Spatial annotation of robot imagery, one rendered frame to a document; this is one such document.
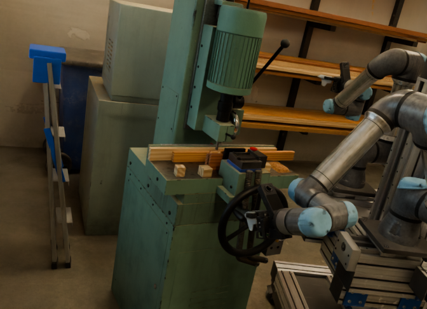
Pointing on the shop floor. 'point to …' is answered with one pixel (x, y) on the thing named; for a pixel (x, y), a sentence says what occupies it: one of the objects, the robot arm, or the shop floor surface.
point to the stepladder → (53, 138)
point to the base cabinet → (175, 259)
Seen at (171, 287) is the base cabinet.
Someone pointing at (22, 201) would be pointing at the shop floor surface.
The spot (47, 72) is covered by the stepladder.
